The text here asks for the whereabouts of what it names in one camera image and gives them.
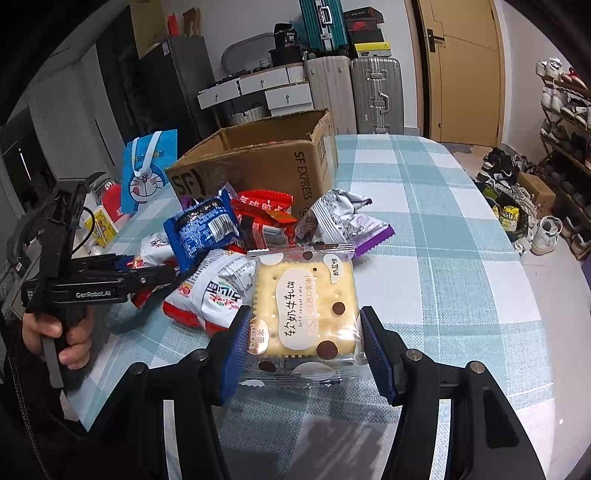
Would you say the red sandwich cookie packet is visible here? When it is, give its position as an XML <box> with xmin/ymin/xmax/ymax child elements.
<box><xmin>240</xmin><ymin>215</ymin><xmax>299</xmax><ymax>251</ymax></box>

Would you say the red container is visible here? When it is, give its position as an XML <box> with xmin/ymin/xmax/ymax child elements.
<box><xmin>102</xmin><ymin>185</ymin><xmax>123</xmax><ymax>219</ymax></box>

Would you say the dark tall cabinet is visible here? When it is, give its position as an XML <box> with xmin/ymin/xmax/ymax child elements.
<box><xmin>139</xmin><ymin>36</ymin><xmax>218</xmax><ymax>136</ymax></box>

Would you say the blue cookie packet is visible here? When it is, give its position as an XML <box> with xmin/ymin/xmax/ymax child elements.
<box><xmin>164</xmin><ymin>185</ymin><xmax>243</xmax><ymax>273</ymax></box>

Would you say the red and black shoe box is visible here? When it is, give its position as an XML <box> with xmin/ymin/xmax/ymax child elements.
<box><xmin>346</xmin><ymin>22</ymin><xmax>385</xmax><ymax>44</ymax></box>

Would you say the wooden door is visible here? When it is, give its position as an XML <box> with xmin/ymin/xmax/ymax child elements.
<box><xmin>416</xmin><ymin>0</ymin><xmax>505</xmax><ymax>145</ymax></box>

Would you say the large white and red packet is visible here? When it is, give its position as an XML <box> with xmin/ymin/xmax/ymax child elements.
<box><xmin>164</xmin><ymin>249</ymin><xmax>257</xmax><ymax>336</ymax></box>

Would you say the small white and red packet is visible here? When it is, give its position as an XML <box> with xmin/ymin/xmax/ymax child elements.
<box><xmin>131</xmin><ymin>233</ymin><xmax>182</xmax><ymax>308</ymax></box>

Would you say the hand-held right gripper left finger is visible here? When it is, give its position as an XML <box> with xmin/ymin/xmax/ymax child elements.
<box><xmin>104</xmin><ymin>305</ymin><xmax>253</xmax><ymax>480</ymax></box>

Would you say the white sneaker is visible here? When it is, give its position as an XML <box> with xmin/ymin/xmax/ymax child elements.
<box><xmin>531</xmin><ymin>216</ymin><xmax>564</xmax><ymax>256</ymax></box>

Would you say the yellow printed box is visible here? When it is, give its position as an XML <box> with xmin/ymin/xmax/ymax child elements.
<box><xmin>91</xmin><ymin>205</ymin><xmax>119</xmax><ymax>251</ymax></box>

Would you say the white oval tub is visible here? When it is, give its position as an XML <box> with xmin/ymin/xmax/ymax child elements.
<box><xmin>221</xmin><ymin>34</ymin><xmax>279</xmax><ymax>71</ymax></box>

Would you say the teal checkered tablecloth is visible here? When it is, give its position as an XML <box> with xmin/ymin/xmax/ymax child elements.
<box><xmin>69</xmin><ymin>134</ymin><xmax>555</xmax><ymax>480</ymax></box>

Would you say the blue cartoon gift bag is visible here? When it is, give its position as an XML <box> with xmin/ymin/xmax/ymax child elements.
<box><xmin>121</xmin><ymin>129</ymin><xmax>178</xmax><ymax>214</ymax></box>

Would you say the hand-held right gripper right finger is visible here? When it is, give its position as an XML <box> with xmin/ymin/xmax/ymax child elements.
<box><xmin>359</xmin><ymin>305</ymin><xmax>548</xmax><ymax>480</ymax></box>

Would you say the white drawer unit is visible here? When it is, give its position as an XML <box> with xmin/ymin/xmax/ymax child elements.
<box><xmin>198</xmin><ymin>64</ymin><xmax>315</xmax><ymax>117</ymax></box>

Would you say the small cardboard carton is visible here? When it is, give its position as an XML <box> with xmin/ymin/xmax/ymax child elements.
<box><xmin>517</xmin><ymin>172</ymin><xmax>557</xmax><ymax>217</ymax></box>

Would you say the black bucket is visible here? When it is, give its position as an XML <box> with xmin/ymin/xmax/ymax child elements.
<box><xmin>269</xmin><ymin>23</ymin><xmax>306</xmax><ymax>66</ymax></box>

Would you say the brown cardboard box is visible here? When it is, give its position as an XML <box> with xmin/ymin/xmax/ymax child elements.
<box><xmin>165</xmin><ymin>109</ymin><xmax>340</xmax><ymax>217</ymax></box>

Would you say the pile of shoes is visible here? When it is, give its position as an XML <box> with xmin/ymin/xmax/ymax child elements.
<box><xmin>471</xmin><ymin>147</ymin><xmax>546</xmax><ymax>252</ymax></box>

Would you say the black and yellow box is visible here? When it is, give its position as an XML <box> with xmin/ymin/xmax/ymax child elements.
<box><xmin>351</xmin><ymin>41</ymin><xmax>393</xmax><ymax>59</ymax></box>

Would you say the beige suitcase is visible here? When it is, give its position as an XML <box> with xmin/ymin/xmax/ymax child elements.
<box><xmin>305</xmin><ymin>55</ymin><xmax>357</xmax><ymax>136</ymax></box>

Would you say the red and white snack packet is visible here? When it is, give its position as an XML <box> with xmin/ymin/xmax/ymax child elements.
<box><xmin>229</xmin><ymin>189</ymin><xmax>295</xmax><ymax>223</ymax></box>

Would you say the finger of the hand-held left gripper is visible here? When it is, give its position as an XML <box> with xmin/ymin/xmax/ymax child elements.
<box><xmin>111</xmin><ymin>263</ymin><xmax>179</xmax><ymax>296</ymax></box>
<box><xmin>69</xmin><ymin>254</ymin><xmax>122</xmax><ymax>278</ymax></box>

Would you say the purple and silver snack packet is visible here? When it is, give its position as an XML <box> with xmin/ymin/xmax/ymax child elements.
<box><xmin>295</xmin><ymin>188</ymin><xmax>396</xmax><ymax>257</ymax></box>

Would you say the clear polka-dot cracker packet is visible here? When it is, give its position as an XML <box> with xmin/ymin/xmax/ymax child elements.
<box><xmin>240</xmin><ymin>244</ymin><xmax>370</xmax><ymax>386</ymax></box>

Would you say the person's left hand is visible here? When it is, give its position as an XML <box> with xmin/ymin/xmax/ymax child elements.
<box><xmin>21</xmin><ymin>307</ymin><xmax>96</xmax><ymax>369</ymax></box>

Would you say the teal suitcase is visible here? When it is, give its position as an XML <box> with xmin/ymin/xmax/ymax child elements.
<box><xmin>299</xmin><ymin>0</ymin><xmax>348</xmax><ymax>52</ymax></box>

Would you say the yellow and green box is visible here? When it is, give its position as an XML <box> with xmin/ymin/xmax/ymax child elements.
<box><xmin>492</xmin><ymin>203</ymin><xmax>520</xmax><ymax>232</ymax></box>

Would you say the tall brown carton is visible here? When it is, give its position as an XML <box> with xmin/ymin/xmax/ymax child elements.
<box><xmin>130</xmin><ymin>0</ymin><xmax>168</xmax><ymax>47</ymax></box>

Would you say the silver suitcase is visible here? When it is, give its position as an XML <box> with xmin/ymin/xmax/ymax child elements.
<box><xmin>350</xmin><ymin>56</ymin><xmax>405</xmax><ymax>136</ymax></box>

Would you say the shoe rack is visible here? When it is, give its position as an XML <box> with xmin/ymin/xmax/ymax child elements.
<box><xmin>536</xmin><ymin>59</ymin><xmax>591</xmax><ymax>261</ymax></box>

